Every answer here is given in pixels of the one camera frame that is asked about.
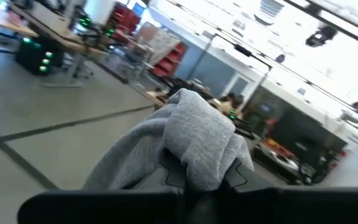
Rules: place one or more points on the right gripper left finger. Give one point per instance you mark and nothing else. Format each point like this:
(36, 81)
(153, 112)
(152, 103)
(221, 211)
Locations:
(104, 207)

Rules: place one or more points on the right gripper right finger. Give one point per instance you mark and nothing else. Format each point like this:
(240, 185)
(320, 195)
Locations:
(291, 207)

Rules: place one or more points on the grey knit garment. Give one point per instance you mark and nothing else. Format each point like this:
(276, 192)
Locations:
(197, 133)

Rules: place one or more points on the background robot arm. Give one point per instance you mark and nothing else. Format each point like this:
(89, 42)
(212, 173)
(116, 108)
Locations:
(95, 26)

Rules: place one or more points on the person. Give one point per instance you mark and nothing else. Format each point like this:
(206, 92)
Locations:
(230, 104)

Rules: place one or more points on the red shelf unit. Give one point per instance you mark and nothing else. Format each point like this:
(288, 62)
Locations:
(169, 60)

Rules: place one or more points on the black desktop computer tower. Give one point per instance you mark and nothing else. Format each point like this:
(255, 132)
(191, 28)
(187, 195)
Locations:
(36, 57)

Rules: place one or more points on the black overhead camera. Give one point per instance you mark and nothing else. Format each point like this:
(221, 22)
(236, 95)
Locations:
(320, 36)

